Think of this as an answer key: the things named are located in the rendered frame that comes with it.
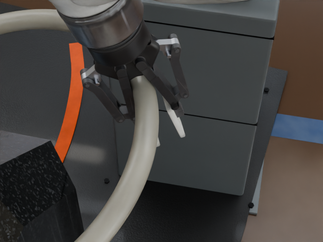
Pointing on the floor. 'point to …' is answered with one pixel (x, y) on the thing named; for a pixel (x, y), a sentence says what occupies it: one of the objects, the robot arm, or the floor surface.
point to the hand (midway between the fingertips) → (161, 120)
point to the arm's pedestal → (208, 93)
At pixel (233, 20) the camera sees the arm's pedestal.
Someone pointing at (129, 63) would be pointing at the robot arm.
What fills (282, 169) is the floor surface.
